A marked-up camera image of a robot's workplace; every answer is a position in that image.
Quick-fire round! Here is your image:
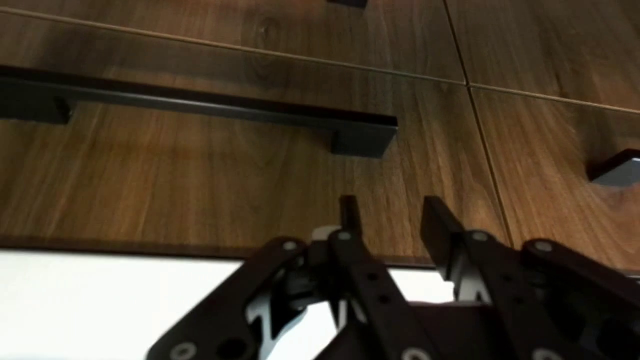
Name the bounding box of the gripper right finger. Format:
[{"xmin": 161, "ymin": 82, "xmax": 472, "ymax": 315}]
[{"xmin": 420, "ymin": 195, "xmax": 640, "ymax": 360}]

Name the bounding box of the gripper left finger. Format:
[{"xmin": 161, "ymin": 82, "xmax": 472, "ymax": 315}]
[{"xmin": 145, "ymin": 195, "xmax": 442, "ymax": 360}]

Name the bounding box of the wooden drawer cabinet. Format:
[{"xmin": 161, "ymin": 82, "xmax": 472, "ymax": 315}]
[{"xmin": 0, "ymin": 0, "xmax": 640, "ymax": 275}]

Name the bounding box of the wooden drawer with long handle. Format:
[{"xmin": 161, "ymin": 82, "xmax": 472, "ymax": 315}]
[{"xmin": 0, "ymin": 9, "xmax": 512, "ymax": 268}]

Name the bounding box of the long black drawer handle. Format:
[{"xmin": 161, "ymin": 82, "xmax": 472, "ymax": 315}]
[{"xmin": 0, "ymin": 65, "xmax": 399, "ymax": 159}]

